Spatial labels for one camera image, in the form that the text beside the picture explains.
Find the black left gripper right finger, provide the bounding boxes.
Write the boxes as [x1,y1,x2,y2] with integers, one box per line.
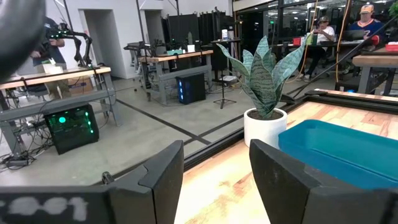
[249,139,398,224]

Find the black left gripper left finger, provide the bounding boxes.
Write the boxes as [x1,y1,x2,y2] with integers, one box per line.
[0,139,185,224]

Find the blue plastic basket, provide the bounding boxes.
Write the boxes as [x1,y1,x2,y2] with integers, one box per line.
[278,119,398,190]

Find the white plant pot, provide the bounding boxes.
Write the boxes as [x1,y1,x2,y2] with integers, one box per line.
[243,108,288,149]

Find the computer tower green lights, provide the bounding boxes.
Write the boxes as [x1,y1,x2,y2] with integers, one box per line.
[43,103,100,156]

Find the green snake plant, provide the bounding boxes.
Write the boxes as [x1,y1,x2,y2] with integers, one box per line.
[216,35,312,121]

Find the black tripod stand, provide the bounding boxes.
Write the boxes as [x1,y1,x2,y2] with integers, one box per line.
[213,70,238,110]

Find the computer tower blue lights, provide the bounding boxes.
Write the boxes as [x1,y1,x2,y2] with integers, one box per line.
[175,73,206,105]

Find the cardboard box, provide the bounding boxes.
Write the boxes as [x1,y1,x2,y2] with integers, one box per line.
[67,76,95,96]

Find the wooden workbench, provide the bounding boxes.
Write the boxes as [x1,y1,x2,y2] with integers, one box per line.
[352,46,398,96]
[138,49,215,106]
[0,66,123,158]

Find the person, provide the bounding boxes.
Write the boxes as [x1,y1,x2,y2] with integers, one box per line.
[347,4,387,47]
[30,17,73,100]
[297,15,336,82]

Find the black folding partition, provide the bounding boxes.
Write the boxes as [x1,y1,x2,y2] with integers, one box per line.
[161,11,236,47]

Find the black floor cable bundle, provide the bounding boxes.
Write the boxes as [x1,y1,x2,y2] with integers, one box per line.
[0,118,55,172]

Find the black slanted frame strut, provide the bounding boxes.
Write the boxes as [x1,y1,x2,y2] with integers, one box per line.
[292,14,398,99]

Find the orange hanging cable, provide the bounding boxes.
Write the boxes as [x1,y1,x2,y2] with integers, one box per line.
[285,0,320,84]

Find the yellow hanging cable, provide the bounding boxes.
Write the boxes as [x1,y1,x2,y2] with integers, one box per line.
[335,0,352,83]

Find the black camera cable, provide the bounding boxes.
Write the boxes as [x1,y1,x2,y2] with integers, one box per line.
[0,0,47,82]

